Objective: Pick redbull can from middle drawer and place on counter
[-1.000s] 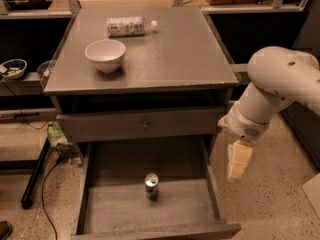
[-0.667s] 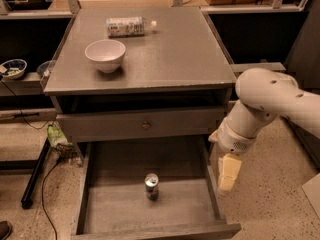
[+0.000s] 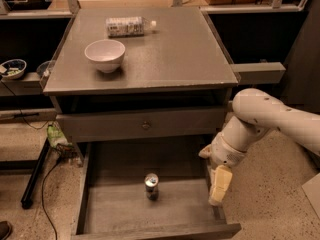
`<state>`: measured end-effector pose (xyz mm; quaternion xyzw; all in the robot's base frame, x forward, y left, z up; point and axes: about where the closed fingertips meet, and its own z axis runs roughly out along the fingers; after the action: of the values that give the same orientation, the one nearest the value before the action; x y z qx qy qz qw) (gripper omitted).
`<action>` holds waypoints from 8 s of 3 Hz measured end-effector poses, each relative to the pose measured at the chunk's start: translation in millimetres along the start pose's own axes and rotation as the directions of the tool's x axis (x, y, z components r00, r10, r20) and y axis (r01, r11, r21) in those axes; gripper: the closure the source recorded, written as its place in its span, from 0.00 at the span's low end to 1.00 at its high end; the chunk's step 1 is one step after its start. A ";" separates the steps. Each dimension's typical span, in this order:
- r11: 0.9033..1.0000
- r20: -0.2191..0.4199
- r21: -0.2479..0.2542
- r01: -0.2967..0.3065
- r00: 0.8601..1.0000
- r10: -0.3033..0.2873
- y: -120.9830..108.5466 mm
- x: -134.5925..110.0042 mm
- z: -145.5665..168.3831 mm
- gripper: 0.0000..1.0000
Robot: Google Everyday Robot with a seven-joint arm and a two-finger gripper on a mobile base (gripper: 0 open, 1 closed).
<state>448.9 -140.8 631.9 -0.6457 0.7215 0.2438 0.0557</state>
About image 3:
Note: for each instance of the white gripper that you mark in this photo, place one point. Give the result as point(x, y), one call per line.
point(226, 153)

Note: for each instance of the redbull can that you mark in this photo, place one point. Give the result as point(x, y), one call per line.
point(151, 182)

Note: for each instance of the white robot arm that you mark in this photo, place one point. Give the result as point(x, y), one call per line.
point(255, 113)

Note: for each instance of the closed drawer with knob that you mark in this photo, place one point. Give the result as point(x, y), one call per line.
point(121, 125)

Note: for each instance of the open bottom drawer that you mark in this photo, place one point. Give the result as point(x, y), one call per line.
point(114, 204)

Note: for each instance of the grey drawer cabinet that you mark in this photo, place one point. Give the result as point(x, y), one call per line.
point(179, 65)

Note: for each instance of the grey side shelf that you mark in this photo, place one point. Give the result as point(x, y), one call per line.
point(259, 73)

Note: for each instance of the white bowl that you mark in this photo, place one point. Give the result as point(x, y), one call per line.
point(105, 55)

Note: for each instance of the green snack bag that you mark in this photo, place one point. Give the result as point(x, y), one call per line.
point(56, 136)

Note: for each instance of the plastic water bottle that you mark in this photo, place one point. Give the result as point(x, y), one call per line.
point(128, 26)

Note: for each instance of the black metal bar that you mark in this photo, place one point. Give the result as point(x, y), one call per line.
point(26, 200)

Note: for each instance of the small glass bowl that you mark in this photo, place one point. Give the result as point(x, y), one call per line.
point(45, 69)

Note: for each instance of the brown shoe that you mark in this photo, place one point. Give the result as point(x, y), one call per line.
point(5, 230)

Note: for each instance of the blue patterned bowl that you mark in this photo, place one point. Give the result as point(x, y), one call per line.
point(13, 69)

